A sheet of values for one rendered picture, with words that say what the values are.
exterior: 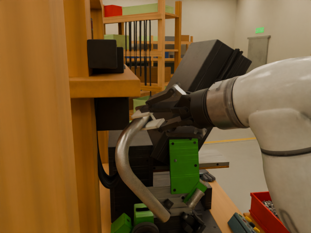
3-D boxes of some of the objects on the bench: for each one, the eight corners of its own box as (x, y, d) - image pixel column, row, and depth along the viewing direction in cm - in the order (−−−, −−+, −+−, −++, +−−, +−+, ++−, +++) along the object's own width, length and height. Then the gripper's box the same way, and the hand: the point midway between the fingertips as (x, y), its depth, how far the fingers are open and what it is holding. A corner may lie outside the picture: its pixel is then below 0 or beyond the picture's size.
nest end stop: (193, 231, 105) (201, 220, 106) (198, 237, 99) (206, 226, 100) (191, 229, 105) (199, 218, 106) (195, 235, 99) (204, 224, 100)
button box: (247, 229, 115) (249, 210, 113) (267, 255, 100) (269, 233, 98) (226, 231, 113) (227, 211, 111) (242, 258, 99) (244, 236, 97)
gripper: (242, 127, 55) (162, 135, 72) (207, 59, 50) (130, 86, 67) (228, 151, 50) (146, 154, 68) (188, 81, 45) (111, 103, 63)
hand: (147, 118), depth 65 cm, fingers closed on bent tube, 3 cm apart
